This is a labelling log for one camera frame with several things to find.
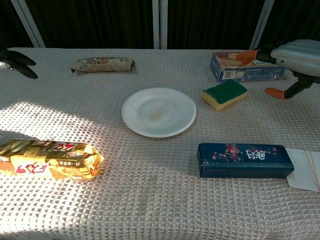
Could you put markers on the dark blue floral box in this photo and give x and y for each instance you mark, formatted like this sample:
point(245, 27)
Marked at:
point(243, 160)

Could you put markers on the white round plate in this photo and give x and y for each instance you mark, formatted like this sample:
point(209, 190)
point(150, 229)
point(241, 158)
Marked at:
point(159, 112)

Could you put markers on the white vertical frame post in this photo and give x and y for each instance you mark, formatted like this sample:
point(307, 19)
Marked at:
point(160, 23)

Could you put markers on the white waffle tablecloth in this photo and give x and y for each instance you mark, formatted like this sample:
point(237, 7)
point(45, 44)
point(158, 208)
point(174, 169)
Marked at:
point(155, 195)

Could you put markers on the white paper sheet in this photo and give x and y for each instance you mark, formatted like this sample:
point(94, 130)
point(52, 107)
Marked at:
point(303, 170)

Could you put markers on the gold biscuit packet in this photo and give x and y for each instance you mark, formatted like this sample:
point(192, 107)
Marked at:
point(47, 160)

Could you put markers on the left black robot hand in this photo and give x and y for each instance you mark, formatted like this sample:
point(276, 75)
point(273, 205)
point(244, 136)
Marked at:
point(17, 65)

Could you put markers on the green yellow sponge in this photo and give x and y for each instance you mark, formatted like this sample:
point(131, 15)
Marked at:
point(224, 94)

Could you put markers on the white slanted frame post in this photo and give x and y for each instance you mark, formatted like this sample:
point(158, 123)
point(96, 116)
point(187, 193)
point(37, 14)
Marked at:
point(27, 22)
point(261, 23)

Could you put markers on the brown snack packet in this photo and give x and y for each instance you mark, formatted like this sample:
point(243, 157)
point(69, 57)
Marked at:
point(103, 64)

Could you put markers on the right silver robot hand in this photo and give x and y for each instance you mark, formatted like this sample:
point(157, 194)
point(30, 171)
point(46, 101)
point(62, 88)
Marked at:
point(295, 56)

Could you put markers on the blue cardboard cracker box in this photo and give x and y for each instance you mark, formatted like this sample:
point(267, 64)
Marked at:
point(245, 70)

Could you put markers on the dark curtain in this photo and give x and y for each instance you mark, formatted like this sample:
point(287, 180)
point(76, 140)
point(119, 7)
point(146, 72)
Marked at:
point(95, 22)

